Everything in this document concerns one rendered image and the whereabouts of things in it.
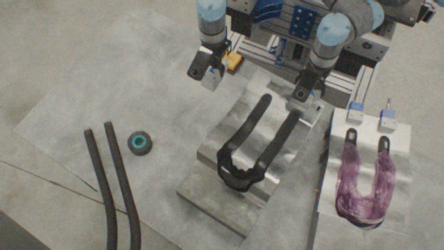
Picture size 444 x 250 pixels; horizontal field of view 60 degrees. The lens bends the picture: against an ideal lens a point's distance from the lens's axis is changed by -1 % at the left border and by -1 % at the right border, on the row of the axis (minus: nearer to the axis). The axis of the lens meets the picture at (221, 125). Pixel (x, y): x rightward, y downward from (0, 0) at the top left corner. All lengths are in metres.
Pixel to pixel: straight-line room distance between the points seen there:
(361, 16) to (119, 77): 0.87
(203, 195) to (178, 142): 0.23
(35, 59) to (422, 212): 2.29
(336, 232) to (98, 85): 0.96
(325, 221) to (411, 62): 1.71
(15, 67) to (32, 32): 0.27
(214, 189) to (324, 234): 0.35
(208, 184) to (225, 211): 0.10
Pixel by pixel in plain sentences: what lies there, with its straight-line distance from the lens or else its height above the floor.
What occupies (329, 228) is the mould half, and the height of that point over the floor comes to 0.91.
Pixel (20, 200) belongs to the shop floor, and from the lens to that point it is 2.36.
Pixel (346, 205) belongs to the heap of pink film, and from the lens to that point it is 1.22.
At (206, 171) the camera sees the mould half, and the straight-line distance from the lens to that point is 1.24.
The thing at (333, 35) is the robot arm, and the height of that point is 1.26.
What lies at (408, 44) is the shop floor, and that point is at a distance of 2.79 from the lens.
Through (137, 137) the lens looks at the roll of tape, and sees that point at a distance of 1.33.
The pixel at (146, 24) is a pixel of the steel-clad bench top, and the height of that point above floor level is 0.80.
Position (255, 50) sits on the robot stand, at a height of 0.23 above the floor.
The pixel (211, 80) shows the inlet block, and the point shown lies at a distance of 1.26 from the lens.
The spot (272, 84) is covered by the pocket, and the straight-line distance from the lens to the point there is 1.37.
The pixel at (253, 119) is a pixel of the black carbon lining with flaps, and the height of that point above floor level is 0.88.
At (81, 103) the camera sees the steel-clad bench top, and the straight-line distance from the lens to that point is 1.49.
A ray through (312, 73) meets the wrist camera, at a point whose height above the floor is 1.08.
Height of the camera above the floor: 2.04
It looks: 66 degrees down
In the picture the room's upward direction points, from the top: 1 degrees counter-clockwise
